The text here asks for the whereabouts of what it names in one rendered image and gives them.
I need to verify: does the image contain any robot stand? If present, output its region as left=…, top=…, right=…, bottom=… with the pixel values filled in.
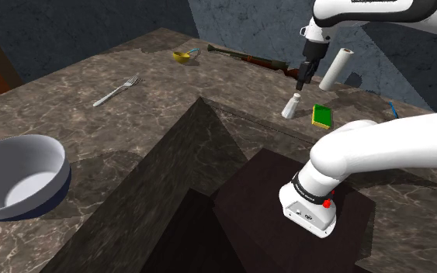
left=140, top=147, right=376, bottom=273

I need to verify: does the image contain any yellow measuring scoop blue handle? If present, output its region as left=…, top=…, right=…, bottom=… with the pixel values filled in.
left=172, top=48, right=201, bottom=64

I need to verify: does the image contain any green and yellow sponge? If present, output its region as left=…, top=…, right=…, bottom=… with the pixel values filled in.
left=311, top=103, right=332, bottom=130

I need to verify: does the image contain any silver fork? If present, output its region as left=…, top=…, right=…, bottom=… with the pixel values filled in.
left=92, top=74, right=142, bottom=108

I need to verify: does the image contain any white salt shaker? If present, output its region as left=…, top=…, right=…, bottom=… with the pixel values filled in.
left=281, top=92, right=302, bottom=120

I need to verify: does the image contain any white paper towel roll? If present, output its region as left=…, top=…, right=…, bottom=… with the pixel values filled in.
left=318, top=47, right=355, bottom=92

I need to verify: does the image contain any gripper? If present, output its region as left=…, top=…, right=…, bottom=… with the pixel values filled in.
left=295, top=39, right=331, bottom=92

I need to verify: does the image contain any long green brown launcher toy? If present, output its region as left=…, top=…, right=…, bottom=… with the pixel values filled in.
left=207, top=43, right=301, bottom=81

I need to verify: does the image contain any white bowl with dark base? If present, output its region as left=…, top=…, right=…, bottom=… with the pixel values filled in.
left=0, top=133, right=72, bottom=222

